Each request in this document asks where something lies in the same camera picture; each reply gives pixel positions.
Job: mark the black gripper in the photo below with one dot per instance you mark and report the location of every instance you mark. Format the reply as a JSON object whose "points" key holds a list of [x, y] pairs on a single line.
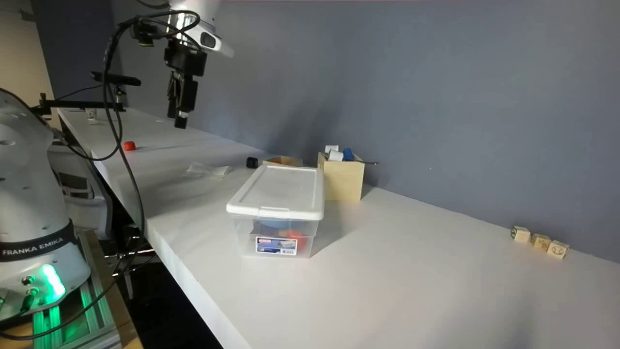
{"points": [[187, 65]]}

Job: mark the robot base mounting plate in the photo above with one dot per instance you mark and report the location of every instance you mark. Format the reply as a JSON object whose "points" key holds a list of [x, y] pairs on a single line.
{"points": [[84, 319]]}

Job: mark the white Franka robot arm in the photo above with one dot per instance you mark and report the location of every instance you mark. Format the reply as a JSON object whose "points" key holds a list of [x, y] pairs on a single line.
{"points": [[39, 259]]}

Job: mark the small red cap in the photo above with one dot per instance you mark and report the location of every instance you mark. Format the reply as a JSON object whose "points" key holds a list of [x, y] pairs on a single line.
{"points": [[130, 146]]}

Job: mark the black cap on table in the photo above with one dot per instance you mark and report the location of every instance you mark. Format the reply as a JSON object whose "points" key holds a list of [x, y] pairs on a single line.
{"points": [[252, 164]]}

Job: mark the clear plastic lidded bin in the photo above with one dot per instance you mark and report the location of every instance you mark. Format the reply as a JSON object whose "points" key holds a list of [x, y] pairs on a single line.
{"points": [[278, 210]]}

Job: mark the white coffee pod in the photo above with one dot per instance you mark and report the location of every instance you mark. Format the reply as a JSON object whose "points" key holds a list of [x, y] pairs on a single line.
{"points": [[332, 150]]}

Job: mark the blue cylinder block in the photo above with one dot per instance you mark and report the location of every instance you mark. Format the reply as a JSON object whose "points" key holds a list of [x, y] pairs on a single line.
{"points": [[347, 154]]}

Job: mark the wooden shape sorter box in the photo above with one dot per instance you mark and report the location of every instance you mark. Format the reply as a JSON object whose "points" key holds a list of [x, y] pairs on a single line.
{"points": [[343, 181]]}

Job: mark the wooden cube block left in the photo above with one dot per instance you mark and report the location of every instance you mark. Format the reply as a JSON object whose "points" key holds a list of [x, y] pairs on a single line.
{"points": [[522, 235]]}

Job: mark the wooden cube block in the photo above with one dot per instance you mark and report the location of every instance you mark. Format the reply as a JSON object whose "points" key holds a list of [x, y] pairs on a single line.
{"points": [[522, 235], [557, 249], [541, 241]]}

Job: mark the wooden cube block middle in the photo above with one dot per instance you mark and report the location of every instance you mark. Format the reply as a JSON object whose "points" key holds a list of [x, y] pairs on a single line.
{"points": [[541, 241]]}

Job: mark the wooden cube block right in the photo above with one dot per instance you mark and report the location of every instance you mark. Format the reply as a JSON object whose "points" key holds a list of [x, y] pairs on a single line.
{"points": [[557, 249]]}

